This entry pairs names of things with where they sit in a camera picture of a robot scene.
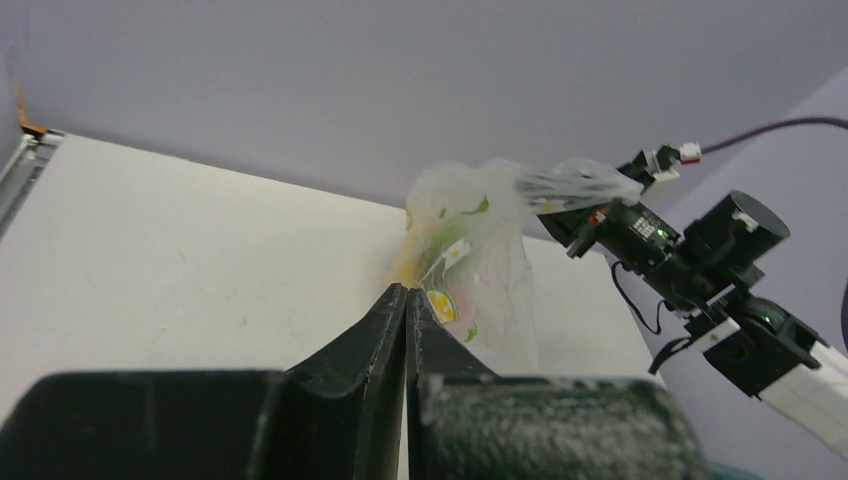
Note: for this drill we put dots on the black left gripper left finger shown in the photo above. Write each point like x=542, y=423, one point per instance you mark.
x=335, y=415

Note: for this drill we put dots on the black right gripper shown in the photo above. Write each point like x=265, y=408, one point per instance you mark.
x=634, y=235

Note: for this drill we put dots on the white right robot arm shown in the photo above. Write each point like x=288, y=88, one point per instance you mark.
x=705, y=275

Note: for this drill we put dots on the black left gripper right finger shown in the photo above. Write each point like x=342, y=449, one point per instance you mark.
x=464, y=421

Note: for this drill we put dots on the translucent plastic bag with prints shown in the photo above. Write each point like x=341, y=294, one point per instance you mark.
x=464, y=248

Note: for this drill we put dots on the aluminium table edge rail left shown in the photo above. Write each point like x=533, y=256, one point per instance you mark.
x=23, y=170

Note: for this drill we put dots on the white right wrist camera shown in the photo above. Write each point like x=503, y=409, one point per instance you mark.
x=657, y=170

